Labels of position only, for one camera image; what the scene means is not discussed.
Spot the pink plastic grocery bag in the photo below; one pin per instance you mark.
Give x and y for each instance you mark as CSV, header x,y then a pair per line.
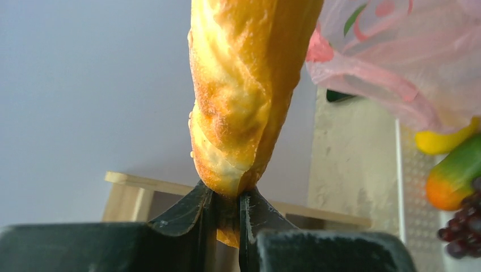
x,y
419,59

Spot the golden baguette bread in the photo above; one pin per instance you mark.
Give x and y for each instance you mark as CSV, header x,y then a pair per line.
x,y
246,59

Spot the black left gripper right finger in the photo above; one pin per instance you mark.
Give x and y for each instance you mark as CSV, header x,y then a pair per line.
x,y
269,242

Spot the yellow lemon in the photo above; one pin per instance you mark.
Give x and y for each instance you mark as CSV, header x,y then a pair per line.
x,y
432,143

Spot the dark purple grapes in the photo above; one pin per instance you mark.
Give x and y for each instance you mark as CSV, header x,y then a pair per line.
x,y
462,232

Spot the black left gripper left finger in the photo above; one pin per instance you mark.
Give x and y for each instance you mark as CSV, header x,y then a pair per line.
x,y
180,239

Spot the black tray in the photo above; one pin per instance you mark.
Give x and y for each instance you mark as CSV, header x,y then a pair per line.
x,y
336,97

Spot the white perforated basket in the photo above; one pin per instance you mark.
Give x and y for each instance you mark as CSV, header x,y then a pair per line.
x,y
419,221

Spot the orange green mango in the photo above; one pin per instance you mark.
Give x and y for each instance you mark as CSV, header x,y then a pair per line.
x,y
449,182

